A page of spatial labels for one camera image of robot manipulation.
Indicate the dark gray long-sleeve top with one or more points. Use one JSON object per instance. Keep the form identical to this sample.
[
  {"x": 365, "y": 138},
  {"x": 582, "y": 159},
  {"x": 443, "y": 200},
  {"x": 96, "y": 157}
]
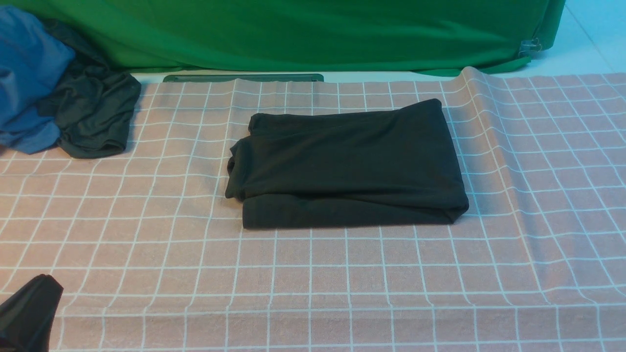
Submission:
[{"x": 394, "y": 167}]

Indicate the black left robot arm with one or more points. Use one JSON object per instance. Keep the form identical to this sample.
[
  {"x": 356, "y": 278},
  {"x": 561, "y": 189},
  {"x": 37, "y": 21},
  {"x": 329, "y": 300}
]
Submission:
[{"x": 26, "y": 317}]

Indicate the pink checkered tablecloth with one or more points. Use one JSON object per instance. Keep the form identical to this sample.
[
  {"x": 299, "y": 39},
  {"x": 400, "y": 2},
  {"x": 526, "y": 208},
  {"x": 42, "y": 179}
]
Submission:
[{"x": 153, "y": 258}]

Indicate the green backdrop cloth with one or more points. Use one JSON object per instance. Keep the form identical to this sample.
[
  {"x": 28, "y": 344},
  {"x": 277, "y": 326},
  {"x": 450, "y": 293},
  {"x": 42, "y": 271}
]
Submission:
[{"x": 435, "y": 37}]

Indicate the dark gray crumpled garment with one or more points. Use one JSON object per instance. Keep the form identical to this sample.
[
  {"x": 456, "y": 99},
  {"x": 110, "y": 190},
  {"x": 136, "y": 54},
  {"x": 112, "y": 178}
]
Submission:
[{"x": 93, "y": 103}]

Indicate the metal binder clip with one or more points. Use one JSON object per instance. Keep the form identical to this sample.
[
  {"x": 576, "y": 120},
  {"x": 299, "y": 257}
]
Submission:
[{"x": 527, "y": 47}]

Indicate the blue crumpled garment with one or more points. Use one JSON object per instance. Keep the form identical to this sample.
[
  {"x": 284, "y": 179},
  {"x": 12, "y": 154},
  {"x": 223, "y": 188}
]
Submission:
[{"x": 31, "y": 65}]

